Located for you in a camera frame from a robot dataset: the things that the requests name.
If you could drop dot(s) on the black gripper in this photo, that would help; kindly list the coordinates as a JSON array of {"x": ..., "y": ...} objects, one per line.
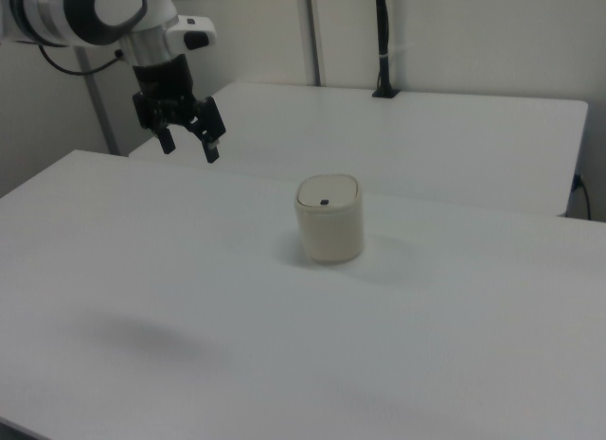
[{"x": 163, "y": 87}]

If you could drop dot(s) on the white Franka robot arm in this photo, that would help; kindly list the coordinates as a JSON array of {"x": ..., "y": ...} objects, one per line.
[{"x": 52, "y": 14}]

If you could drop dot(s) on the grey partition frame post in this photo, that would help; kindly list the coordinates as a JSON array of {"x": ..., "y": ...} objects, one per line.
[{"x": 314, "y": 33}]

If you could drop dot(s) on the black camera stand pole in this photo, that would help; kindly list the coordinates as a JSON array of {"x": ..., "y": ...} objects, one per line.
[{"x": 383, "y": 33}]

